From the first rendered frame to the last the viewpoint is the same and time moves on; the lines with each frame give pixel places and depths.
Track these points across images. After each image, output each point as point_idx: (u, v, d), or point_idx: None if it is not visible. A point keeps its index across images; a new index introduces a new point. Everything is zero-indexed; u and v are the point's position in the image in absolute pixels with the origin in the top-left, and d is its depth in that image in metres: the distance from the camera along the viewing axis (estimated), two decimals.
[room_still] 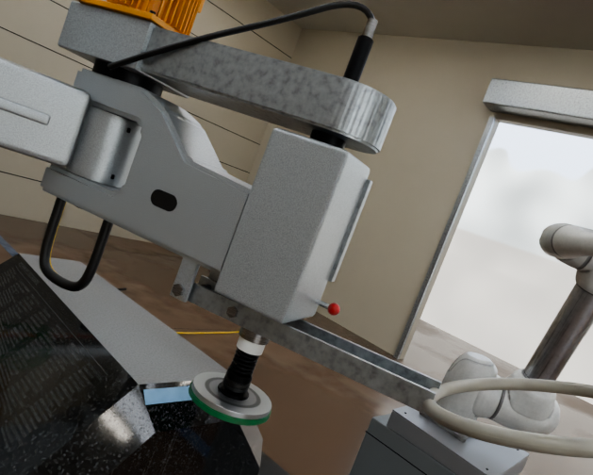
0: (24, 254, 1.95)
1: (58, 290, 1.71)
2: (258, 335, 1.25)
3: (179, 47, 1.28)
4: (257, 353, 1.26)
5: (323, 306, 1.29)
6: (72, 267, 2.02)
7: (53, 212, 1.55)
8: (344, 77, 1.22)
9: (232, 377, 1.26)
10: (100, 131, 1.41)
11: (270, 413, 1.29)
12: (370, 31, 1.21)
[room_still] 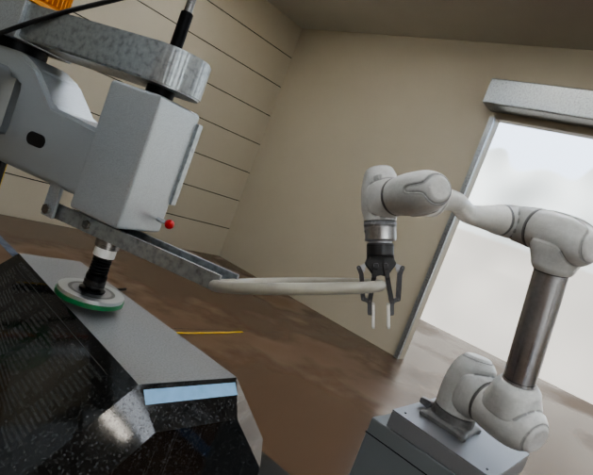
0: (24, 254, 1.95)
1: None
2: (107, 242, 1.61)
3: (46, 19, 1.63)
4: (107, 258, 1.63)
5: (161, 222, 1.66)
6: (72, 267, 2.02)
7: None
8: (171, 42, 1.58)
9: (88, 276, 1.63)
10: None
11: (123, 301, 1.71)
12: (189, 7, 1.57)
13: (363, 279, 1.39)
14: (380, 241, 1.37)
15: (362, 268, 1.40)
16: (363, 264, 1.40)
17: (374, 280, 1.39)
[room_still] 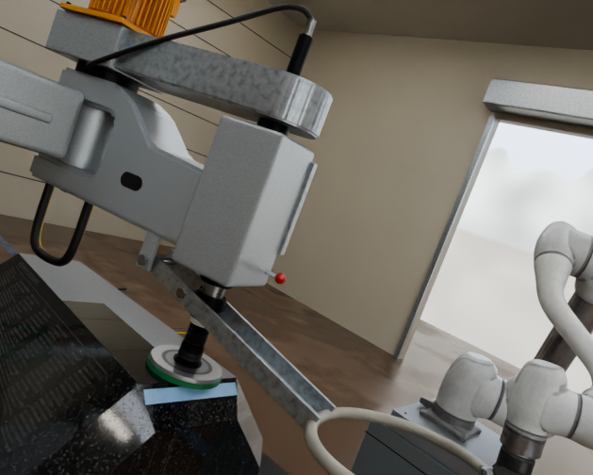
0: (24, 254, 1.95)
1: (58, 290, 1.71)
2: None
3: (145, 46, 1.46)
4: None
5: (271, 276, 1.44)
6: (72, 267, 2.02)
7: (42, 196, 1.74)
8: (287, 71, 1.37)
9: (185, 347, 1.42)
10: (92, 127, 1.60)
11: None
12: (309, 30, 1.36)
13: None
14: (521, 456, 1.11)
15: (487, 473, 1.15)
16: (490, 468, 1.15)
17: None
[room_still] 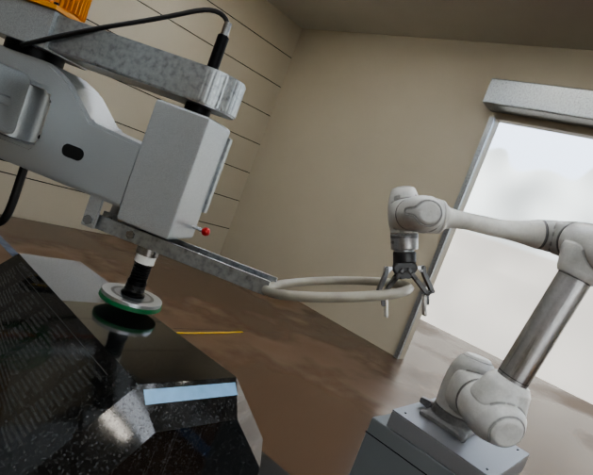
0: (24, 254, 1.95)
1: (58, 290, 1.71)
2: (150, 251, 1.73)
3: (80, 33, 1.67)
4: (150, 265, 1.75)
5: (198, 230, 1.80)
6: (72, 267, 2.02)
7: None
8: (208, 63, 1.70)
9: (131, 282, 1.74)
10: (35, 105, 1.80)
11: (150, 310, 1.72)
12: (226, 31, 1.69)
13: (386, 278, 1.65)
14: (406, 251, 1.64)
15: (388, 270, 1.66)
16: (391, 267, 1.66)
17: (395, 281, 1.66)
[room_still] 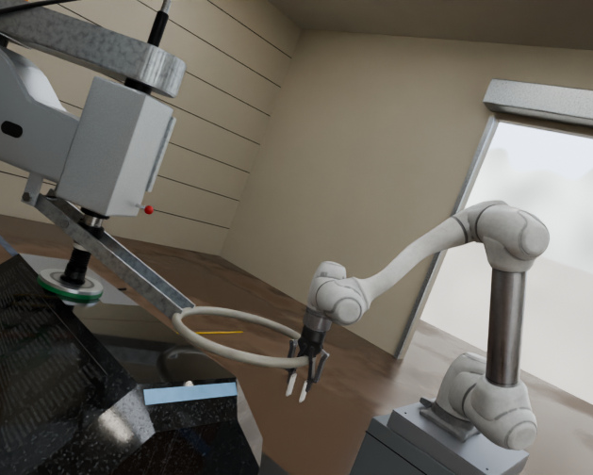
0: (24, 254, 1.95)
1: None
2: None
3: (18, 9, 1.66)
4: None
5: (141, 208, 1.80)
6: None
7: None
8: (148, 40, 1.70)
9: (70, 268, 1.75)
10: None
11: None
12: (166, 8, 1.69)
13: (291, 352, 1.60)
14: (311, 328, 1.55)
15: (294, 343, 1.60)
16: (296, 339, 1.60)
17: (300, 357, 1.59)
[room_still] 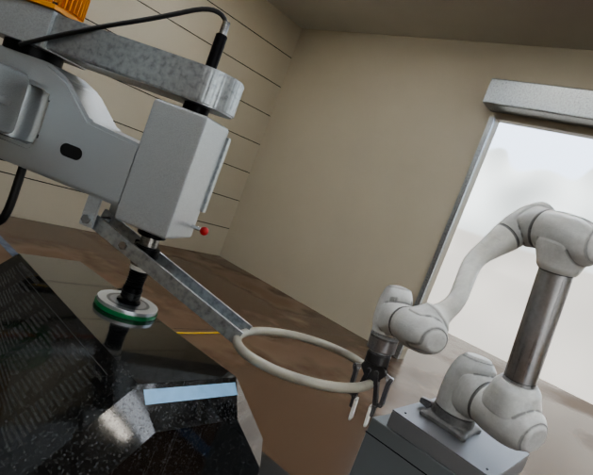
0: (24, 254, 1.95)
1: (58, 290, 1.71)
2: None
3: (79, 33, 1.67)
4: (145, 272, 1.75)
5: (196, 229, 1.80)
6: (72, 267, 2.02)
7: None
8: (206, 62, 1.69)
9: (127, 289, 1.74)
10: (34, 104, 1.80)
11: (101, 303, 1.69)
12: (224, 30, 1.69)
13: (354, 376, 1.58)
14: (376, 352, 1.54)
15: (358, 367, 1.59)
16: (360, 363, 1.59)
17: (363, 381, 1.57)
